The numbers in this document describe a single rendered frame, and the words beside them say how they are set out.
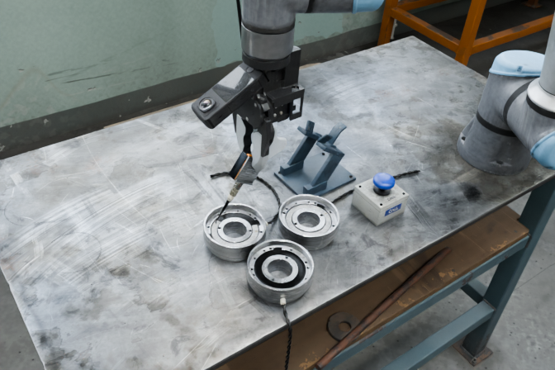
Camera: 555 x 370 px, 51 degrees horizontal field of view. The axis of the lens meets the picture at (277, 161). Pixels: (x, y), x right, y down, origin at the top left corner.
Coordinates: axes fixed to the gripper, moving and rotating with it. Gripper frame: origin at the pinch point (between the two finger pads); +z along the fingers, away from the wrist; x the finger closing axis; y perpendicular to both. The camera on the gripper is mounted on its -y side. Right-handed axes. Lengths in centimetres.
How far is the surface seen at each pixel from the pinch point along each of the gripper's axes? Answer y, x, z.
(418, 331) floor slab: 65, -5, 93
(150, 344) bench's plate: -25.8, -13.6, 13.0
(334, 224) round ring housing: 10.3, -11.5, 10.2
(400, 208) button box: 24.0, -14.2, 11.3
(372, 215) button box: 18.6, -12.6, 11.5
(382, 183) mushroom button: 20.9, -11.4, 5.9
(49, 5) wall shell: 15, 152, 36
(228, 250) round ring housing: -8.5, -7.0, 9.8
